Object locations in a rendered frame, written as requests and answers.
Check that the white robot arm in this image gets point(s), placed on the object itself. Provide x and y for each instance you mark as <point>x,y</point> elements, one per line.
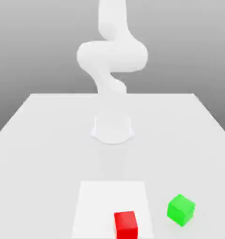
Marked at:
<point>112,56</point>

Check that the small red cube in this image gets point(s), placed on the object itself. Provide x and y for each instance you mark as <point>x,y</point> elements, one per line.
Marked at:
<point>126,225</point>

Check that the small green cube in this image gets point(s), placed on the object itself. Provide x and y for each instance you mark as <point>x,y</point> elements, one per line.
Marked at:
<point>180,210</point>

